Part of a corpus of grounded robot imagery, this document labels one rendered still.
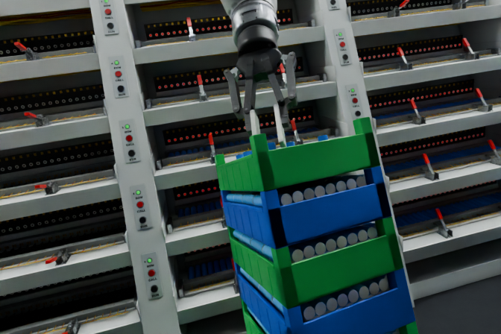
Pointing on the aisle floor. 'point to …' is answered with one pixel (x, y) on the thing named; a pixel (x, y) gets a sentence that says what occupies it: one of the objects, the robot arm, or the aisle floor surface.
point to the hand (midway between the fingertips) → (268, 130)
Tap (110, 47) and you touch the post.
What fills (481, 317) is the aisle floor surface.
